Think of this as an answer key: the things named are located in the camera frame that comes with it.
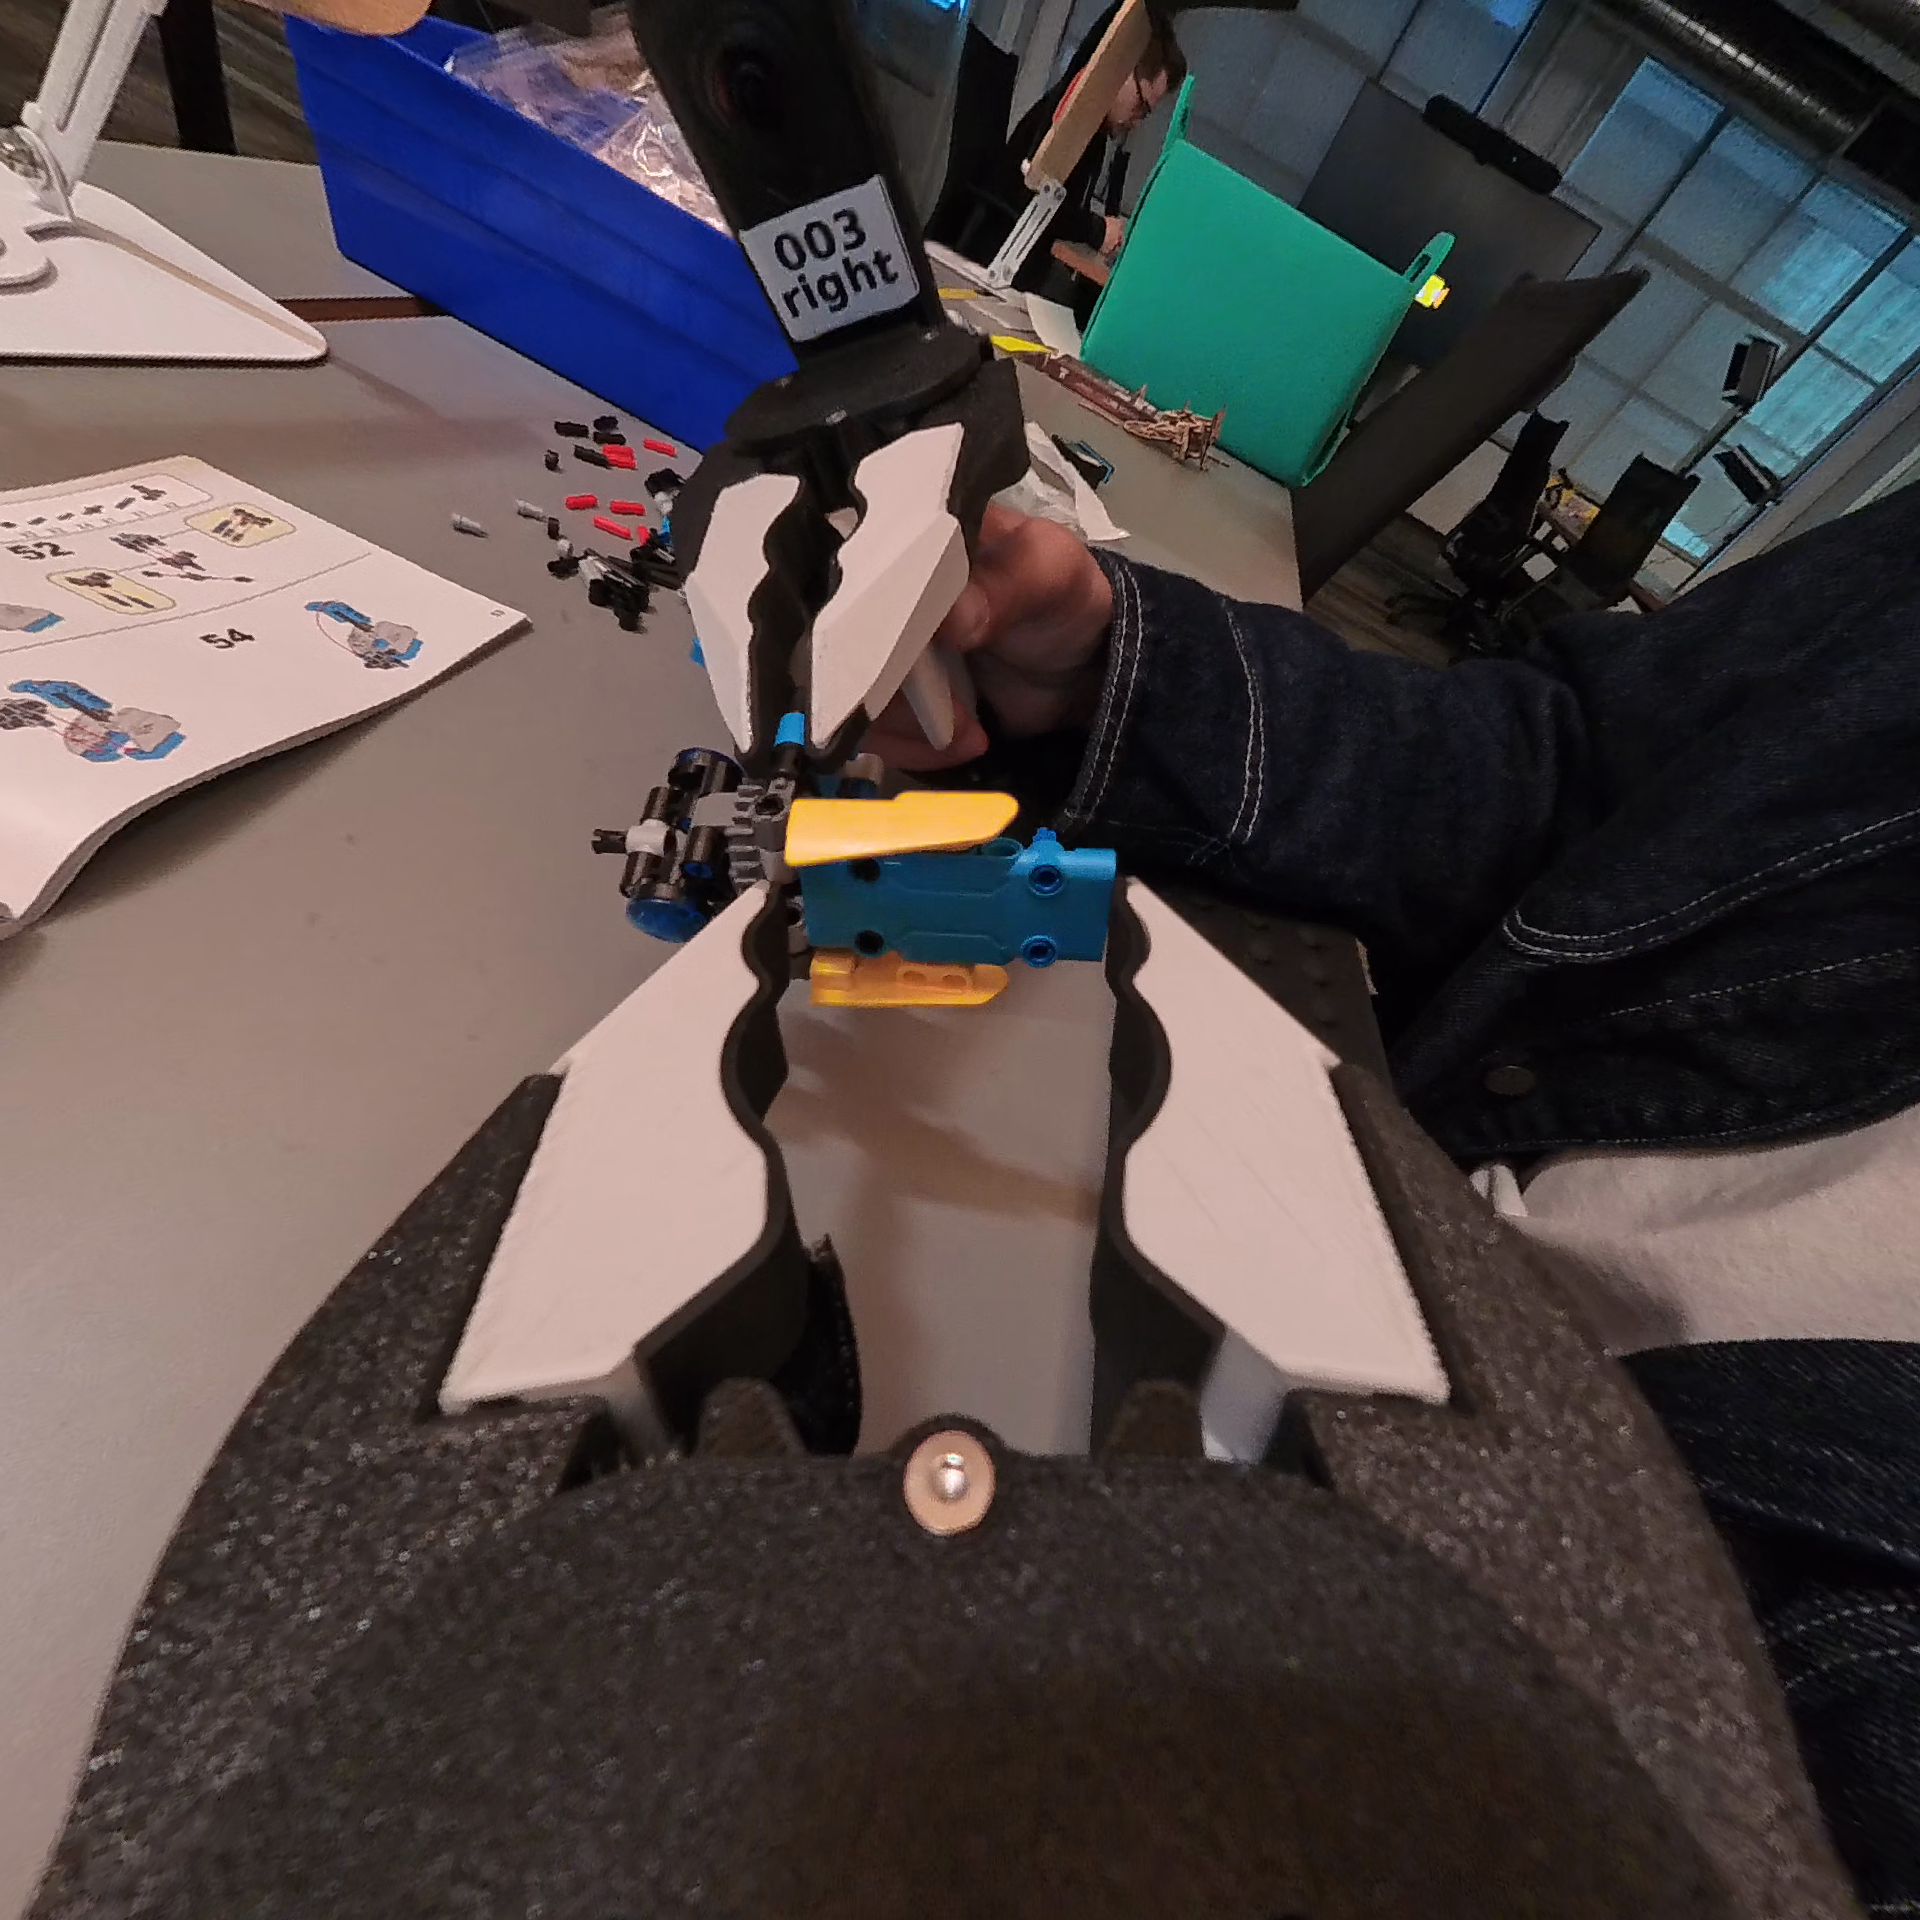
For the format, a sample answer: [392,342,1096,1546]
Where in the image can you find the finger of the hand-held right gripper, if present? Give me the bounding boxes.
[805,420,975,760]
[686,480,818,760]

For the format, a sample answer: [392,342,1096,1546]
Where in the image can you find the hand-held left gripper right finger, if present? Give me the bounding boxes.
[1094,881,1450,1413]

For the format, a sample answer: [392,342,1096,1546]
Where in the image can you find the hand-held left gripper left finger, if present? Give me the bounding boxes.
[440,888,797,1413]

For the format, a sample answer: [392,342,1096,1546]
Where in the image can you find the black gear brick assembly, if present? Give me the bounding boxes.
[591,737,807,947]

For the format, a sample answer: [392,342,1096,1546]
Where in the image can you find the blue yellow brick assembly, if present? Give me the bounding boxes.
[787,787,1117,1008]

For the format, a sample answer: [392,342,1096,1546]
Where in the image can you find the person's right forearm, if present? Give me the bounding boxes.
[1066,550,1683,977]

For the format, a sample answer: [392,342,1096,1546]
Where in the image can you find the grey desk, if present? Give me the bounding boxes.
[0,134,1307,1502]

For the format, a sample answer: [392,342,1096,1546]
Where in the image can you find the person's right hand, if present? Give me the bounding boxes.
[870,513,1117,789]

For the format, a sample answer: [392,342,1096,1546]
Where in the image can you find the pile of small brick parts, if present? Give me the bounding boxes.
[450,406,707,633]

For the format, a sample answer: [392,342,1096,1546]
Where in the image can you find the white paper bag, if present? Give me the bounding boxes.
[1014,420,1127,549]

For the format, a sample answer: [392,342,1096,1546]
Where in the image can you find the wooden lattice model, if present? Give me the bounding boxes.
[1035,346,1226,474]

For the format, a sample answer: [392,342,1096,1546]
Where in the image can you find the blue plastic bin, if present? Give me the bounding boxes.
[286,16,789,453]

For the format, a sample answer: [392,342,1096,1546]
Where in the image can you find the bags of brick parts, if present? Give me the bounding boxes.
[450,26,707,182]

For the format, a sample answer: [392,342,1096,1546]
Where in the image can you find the person's white shirt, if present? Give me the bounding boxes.
[1471,1112,1920,1353]

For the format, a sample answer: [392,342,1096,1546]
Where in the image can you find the green box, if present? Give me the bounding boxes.
[1120,76,1455,491]

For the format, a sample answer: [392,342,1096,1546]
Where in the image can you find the building instruction booklet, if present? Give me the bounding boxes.
[0,457,527,933]

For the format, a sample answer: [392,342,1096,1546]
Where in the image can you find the black board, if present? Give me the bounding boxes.
[1291,272,1652,602]

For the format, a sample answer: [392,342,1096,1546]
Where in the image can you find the person's denim jacket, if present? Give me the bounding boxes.
[1320,480,1920,1920]

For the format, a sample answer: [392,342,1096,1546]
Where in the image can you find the white display stand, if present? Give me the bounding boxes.
[0,0,327,368]

